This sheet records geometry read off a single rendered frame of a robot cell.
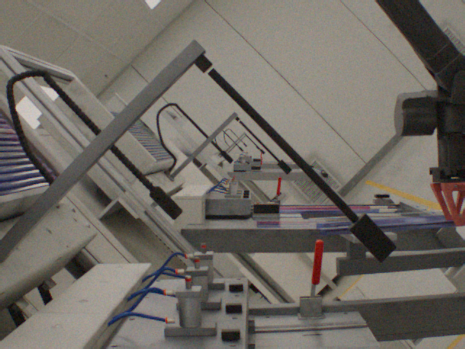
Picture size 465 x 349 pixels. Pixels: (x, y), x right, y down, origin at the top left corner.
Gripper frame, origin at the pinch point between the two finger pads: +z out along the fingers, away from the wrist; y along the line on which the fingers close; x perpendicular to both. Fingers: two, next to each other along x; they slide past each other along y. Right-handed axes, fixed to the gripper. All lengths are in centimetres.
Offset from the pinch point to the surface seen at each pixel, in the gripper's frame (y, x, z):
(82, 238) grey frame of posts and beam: 18, -58, -1
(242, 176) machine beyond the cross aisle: -417, -25, -7
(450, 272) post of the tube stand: -11.9, 3.0, 10.7
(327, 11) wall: -713, 95, -203
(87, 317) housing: 46, -52, 4
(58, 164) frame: 13, -62, -12
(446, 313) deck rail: 15.5, -6.9, 12.3
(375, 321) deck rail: 15.0, -17.7, 12.6
